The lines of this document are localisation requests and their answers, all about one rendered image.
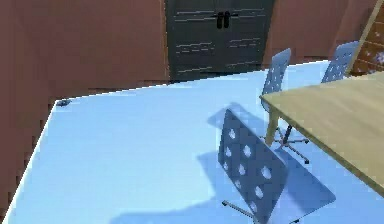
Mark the dark grey double door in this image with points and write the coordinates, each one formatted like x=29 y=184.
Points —
x=200 y=33

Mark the grey perforated swivel chair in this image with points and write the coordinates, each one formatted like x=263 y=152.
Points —
x=340 y=63
x=277 y=71
x=253 y=166

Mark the small dark grey object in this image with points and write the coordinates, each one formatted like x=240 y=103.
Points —
x=63 y=103

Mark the light wooden table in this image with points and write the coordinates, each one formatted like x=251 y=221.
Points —
x=340 y=113

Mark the wooden shelf unit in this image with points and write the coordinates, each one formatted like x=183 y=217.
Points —
x=368 y=43

